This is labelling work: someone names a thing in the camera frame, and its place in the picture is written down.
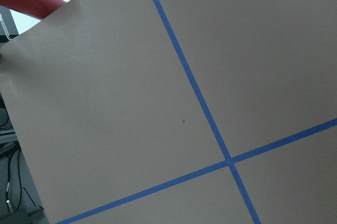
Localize black cables beside table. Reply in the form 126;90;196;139
0;97;45;216

